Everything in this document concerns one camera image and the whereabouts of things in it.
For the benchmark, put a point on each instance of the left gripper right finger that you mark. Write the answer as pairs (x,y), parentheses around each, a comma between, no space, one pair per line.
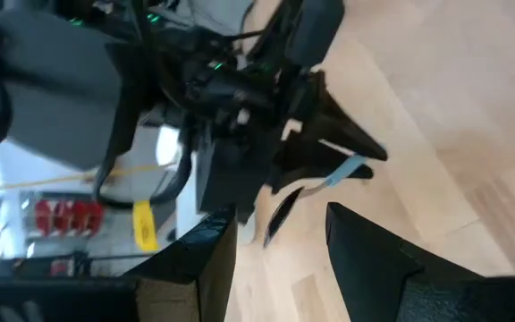
(382,277)

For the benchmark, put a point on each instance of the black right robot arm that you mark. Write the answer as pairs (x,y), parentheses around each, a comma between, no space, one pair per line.
(61,89)

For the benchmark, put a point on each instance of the red objects on shelf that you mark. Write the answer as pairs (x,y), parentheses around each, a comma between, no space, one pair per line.
(70,217)

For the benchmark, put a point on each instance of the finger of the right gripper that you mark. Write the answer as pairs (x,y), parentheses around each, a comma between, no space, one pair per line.
(306,163)
(338,129)

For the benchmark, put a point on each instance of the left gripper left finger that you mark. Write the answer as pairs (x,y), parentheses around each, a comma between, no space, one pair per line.
(186,277)

